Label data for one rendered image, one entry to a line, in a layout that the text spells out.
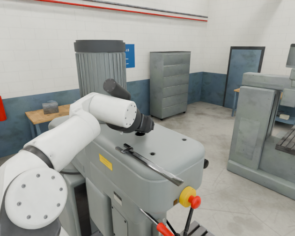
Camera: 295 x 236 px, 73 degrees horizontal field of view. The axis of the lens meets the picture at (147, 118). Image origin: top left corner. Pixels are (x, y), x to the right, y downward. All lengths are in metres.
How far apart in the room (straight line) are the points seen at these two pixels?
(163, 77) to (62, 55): 2.66
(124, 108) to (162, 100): 5.46
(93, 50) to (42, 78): 4.14
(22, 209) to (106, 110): 0.26
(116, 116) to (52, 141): 0.15
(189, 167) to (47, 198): 0.41
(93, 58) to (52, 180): 0.54
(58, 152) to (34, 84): 4.52
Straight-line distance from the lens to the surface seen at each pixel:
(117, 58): 0.80
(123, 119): 0.45
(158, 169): 0.52
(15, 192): 0.31
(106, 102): 0.48
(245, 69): 7.52
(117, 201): 0.78
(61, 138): 0.37
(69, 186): 1.16
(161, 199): 0.59
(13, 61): 4.77
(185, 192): 0.63
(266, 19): 7.44
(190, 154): 0.62
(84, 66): 0.81
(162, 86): 5.81
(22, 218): 0.31
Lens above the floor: 2.19
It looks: 20 degrees down
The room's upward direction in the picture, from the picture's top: straight up
